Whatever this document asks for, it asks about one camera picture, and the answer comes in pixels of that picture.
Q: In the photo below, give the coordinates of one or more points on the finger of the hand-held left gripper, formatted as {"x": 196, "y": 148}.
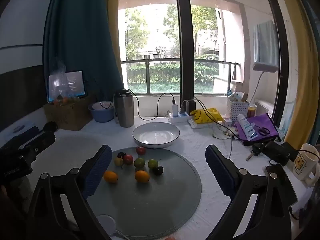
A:
{"x": 42, "y": 141}

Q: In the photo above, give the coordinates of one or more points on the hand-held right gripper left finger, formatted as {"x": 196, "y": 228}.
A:
{"x": 98, "y": 172}

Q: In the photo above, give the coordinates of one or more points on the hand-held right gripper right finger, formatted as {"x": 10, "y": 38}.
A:
{"x": 220, "y": 172}

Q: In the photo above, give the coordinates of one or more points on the orange kumquat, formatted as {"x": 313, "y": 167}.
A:
{"x": 110, "y": 176}
{"x": 142, "y": 176}

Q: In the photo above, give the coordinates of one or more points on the yellow-green small fruit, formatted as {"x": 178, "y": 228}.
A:
{"x": 118, "y": 162}
{"x": 139, "y": 163}

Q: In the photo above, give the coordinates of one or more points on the dark cherry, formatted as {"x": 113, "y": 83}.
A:
{"x": 121, "y": 155}
{"x": 158, "y": 170}

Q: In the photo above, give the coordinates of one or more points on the red and green cherry tomato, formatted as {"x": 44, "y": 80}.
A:
{"x": 128, "y": 159}

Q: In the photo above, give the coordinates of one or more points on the green small fruit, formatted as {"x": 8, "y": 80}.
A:
{"x": 152, "y": 163}

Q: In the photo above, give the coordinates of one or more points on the white plate with dark rim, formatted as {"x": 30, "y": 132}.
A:
{"x": 156, "y": 135}

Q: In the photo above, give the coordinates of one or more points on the black round-headed tool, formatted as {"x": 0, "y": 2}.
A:
{"x": 50, "y": 126}

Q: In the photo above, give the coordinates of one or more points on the blue and white box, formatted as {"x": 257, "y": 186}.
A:
{"x": 16, "y": 130}

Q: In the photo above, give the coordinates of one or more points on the brown cardboard box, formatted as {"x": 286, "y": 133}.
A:
{"x": 67, "y": 116}

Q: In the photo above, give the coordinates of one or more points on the flat white box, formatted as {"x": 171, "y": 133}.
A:
{"x": 200, "y": 125}

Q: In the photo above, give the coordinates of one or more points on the white round lid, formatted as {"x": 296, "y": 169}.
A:
{"x": 106, "y": 223}

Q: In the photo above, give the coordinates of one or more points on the white tube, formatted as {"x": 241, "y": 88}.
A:
{"x": 247, "y": 128}

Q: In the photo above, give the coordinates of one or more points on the black device with keys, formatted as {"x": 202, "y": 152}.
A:
{"x": 272, "y": 150}

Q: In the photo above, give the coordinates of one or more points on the black smartphone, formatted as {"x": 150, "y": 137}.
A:
{"x": 277, "y": 171}

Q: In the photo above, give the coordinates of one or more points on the yellow plastic bag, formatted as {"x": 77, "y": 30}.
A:
{"x": 207, "y": 116}

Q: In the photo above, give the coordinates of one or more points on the blue bowl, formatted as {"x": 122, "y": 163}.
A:
{"x": 101, "y": 113}

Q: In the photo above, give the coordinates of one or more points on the black scissors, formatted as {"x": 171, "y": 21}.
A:
{"x": 263, "y": 130}

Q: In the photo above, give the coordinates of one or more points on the white perforated basket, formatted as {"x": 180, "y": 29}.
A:
{"x": 237, "y": 110}

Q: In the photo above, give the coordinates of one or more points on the round grey placemat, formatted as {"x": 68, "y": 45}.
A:
{"x": 160, "y": 200}

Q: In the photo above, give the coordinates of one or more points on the tablet with lit screen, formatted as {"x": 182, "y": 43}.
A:
{"x": 75, "y": 82}

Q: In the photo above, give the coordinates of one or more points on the stainless steel tumbler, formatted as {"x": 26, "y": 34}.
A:
{"x": 124, "y": 110}

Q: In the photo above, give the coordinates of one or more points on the white power strip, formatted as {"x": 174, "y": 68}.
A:
{"x": 178, "y": 118}

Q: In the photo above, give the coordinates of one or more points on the purple pouch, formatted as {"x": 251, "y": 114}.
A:
{"x": 270, "y": 123}

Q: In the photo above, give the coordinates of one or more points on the black power adapter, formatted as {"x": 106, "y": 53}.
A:
{"x": 192, "y": 106}

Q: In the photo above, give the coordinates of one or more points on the white charger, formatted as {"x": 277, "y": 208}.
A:
{"x": 174, "y": 108}

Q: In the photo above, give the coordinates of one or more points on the white mug with bear print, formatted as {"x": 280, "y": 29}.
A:
{"x": 303, "y": 163}

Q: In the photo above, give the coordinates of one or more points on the teal curtain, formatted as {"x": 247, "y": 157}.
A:
{"x": 80, "y": 35}

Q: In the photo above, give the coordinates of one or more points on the white desk lamp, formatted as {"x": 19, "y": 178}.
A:
{"x": 265, "y": 66}

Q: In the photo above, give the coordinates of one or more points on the balcony railing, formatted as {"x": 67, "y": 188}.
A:
{"x": 162, "y": 60}

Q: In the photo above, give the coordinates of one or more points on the yellow curtain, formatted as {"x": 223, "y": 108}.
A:
{"x": 302, "y": 67}
{"x": 112, "y": 30}

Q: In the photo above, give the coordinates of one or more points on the hanging blue towel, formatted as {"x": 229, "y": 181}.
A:
{"x": 266, "y": 42}

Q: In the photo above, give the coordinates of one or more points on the dark window frame post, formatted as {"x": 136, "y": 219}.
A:
{"x": 185, "y": 42}
{"x": 277, "y": 55}

